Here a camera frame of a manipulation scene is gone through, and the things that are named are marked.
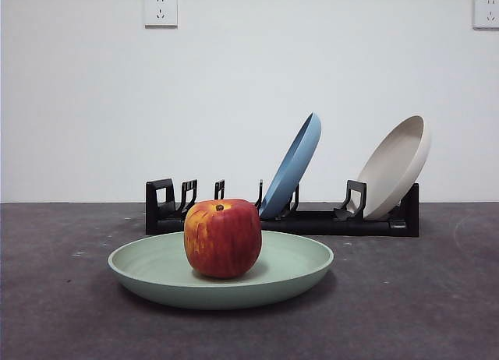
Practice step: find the beige plate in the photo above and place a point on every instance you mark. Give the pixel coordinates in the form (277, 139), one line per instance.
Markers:
(397, 169)

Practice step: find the black plate rack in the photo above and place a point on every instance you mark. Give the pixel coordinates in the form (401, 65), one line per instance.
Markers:
(312, 223)

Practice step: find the green plate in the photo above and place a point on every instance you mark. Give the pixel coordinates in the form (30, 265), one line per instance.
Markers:
(163, 274)

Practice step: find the blue plate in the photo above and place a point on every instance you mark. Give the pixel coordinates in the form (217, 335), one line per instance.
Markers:
(295, 165)

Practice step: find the white wall socket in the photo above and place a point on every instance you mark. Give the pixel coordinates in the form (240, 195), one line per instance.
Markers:
(161, 10)
(486, 11)

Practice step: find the red yellow apple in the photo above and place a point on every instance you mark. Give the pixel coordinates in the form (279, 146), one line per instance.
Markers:
(222, 239)

